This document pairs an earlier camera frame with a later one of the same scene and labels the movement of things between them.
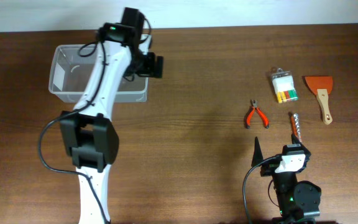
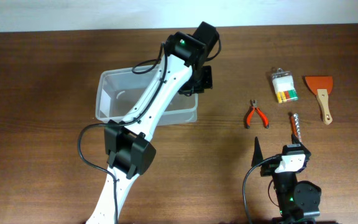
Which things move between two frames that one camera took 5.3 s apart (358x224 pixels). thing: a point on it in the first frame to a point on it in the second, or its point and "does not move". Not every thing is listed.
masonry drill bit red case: (295, 123) does not move
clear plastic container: (71, 74) to (120, 91)
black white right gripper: (268, 167) does not move
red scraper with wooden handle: (322, 86) does not move
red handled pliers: (254, 104) does not move
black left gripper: (150, 68) to (207, 82)
